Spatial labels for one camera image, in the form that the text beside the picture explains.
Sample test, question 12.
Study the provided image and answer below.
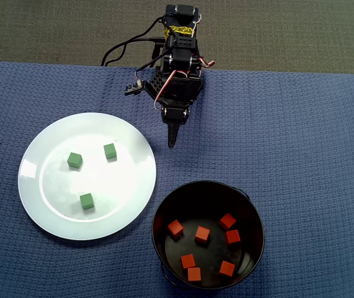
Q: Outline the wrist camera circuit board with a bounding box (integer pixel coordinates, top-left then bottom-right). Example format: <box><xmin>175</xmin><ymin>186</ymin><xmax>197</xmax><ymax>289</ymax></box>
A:
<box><xmin>125</xmin><ymin>79</ymin><xmax>146</xmax><ymax>96</ymax></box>

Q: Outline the black metal bucket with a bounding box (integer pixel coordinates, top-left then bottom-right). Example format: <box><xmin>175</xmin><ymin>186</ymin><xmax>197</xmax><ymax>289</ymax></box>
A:
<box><xmin>151</xmin><ymin>180</ymin><xmax>265</xmax><ymax>291</ymax></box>

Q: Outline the black base cable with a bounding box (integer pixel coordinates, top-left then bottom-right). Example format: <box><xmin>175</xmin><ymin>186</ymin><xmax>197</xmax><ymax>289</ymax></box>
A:
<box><xmin>105</xmin><ymin>36</ymin><xmax>166</xmax><ymax>66</ymax></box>

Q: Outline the green cube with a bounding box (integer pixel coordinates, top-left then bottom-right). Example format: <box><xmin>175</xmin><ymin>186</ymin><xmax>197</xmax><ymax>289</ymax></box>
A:
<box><xmin>103</xmin><ymin>143</ymin><xmax>118</xmax><ymax>160</ymax></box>
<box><xmin>79</xmin><ymin>192</ymin><xmax>95</xmax><ymax>210</ymax></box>
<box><xmin>66</xmin><ymin>151</ymin><xmax>84</xmax><ymax>169</ymax></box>

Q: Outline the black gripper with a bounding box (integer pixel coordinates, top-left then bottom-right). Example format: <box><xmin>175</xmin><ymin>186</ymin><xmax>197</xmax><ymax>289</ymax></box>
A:
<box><xmin>159</xmin><ymin>76</ymin><xmax>203</xmax><ymax>150</ymax></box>

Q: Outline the red white servo wire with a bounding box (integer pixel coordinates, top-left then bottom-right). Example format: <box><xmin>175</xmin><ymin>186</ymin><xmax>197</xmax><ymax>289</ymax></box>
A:
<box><xmin>192</xmin><ymin>55</ymin><xmax>216</xmax><ymax>77</ymax></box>
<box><xmin>153</xmin><ymin>70</ymin><xmax>179</xmax><ymax>110</ymax></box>

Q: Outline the blue waffle cloth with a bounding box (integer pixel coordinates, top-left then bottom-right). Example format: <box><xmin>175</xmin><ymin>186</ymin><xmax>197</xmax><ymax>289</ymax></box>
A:
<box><xmin>0</xmin><ymin>58</ymin><xmax>354</xmax><ymax>298</ymax></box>

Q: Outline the red cube with textured face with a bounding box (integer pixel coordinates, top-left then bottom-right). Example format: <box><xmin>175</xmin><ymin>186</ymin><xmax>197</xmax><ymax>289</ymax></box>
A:
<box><xmin>194</xmin><ymin>225</ymin><xmax>211</xmax><ymax>244</ymax></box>

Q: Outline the white round plate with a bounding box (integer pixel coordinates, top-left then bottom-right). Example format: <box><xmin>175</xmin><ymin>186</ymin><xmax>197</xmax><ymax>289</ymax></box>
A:
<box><xmin>17</xmin><ymin>112</ymin><xmax>157</xmax><ymax>241</ymax></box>

